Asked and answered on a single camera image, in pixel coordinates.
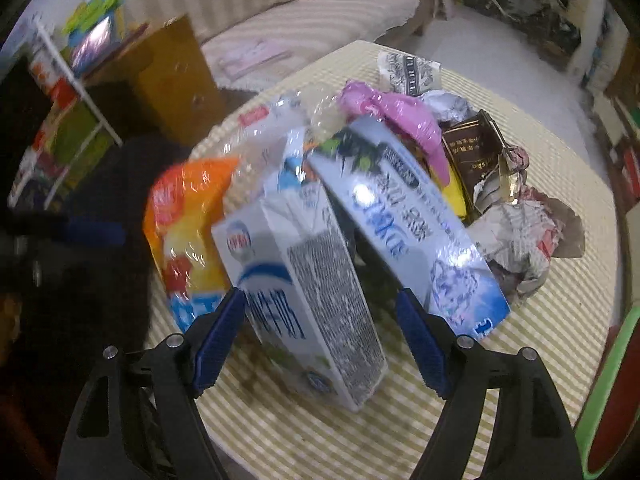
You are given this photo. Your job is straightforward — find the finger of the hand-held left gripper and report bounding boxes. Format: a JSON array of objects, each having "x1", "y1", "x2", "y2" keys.
[{"x1": 0, "y1": 210, "x2": 126, "y2": 248}]

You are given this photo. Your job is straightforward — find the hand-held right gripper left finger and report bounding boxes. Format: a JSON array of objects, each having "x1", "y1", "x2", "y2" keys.
[{"x1": 57, "y1": 287, "x2": 248, "y2": 480}]

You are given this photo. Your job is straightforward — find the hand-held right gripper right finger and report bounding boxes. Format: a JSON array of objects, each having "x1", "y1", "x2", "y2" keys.
[{"x1": 392, "y1": 287, "x2": 586, "y2": 480}]

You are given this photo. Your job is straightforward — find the white blue milk carton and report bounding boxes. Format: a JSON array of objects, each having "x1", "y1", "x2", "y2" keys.
[{"x1": 211, "y1": 180, "x2": 388, "y2": 413}]

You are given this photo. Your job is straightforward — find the orange snack bag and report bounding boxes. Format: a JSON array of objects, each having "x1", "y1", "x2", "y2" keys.
[{"x1": 142, "y1": 156, "x2": 241, "y2": 333}]

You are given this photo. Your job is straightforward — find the reddish wrapper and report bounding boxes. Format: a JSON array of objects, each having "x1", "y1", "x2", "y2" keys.
[{"x1": 465, "y1": 185, "x2": 586, "y2": 306}]

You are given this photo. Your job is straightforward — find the yellow tea carton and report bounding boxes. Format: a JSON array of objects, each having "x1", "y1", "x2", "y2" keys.
[{"x1": 442, "y1": 160, "x2": 471, "y2": 221}]

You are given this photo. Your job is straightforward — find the red bin with green rim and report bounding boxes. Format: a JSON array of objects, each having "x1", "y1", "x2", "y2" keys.
[{"x1": 572, "y1": 305, "x2": 640, "y2": 480}]

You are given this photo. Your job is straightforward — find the black white patterned paper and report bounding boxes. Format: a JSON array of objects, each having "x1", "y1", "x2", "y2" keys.
[{"x1": 376, "y1": 51, "x2": 443, "y2": 96}]

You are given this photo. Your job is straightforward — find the white metal rack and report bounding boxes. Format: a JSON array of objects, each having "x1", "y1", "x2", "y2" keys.
[{"x1": 10, "y1": 10, "x2": 123, "y2": 211}]

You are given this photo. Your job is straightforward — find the yellow wooden cabinet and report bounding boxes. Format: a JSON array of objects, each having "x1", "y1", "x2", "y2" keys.
[{"x1": 82, "y1": 12, "x2": 228, "y2": 146}]

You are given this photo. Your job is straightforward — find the brown gold packet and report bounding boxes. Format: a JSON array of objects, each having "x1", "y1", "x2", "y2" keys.
[{"x1": 442, "y1": 109, "x2": 523, "y2": 211}]

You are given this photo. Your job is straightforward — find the clear plastic bag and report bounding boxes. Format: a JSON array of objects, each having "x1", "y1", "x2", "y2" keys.
[{"x1": 222, "y1": 90, "x2": 351, "y2": 201}]

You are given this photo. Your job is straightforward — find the colourful toy box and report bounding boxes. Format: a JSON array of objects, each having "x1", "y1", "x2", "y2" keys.
[{"x1": 62, "y1": 0, "x2": 128, "y2": 71}]

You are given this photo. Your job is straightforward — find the pink plastic bag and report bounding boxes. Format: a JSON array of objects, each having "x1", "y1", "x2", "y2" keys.
[{"x1": 337, "y1": 80, "x2": 451, "y2": 186}]

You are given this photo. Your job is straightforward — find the pink booklet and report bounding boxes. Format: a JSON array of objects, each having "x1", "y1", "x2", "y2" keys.
[{"x1": 215, "y1": 40, "x2": 288, "y2": 78}]

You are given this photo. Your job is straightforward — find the striped beige sofa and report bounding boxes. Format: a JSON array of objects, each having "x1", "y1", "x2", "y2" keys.
[{"x1": 125, "y1": 0, "x2": 433, "y2": 93}]

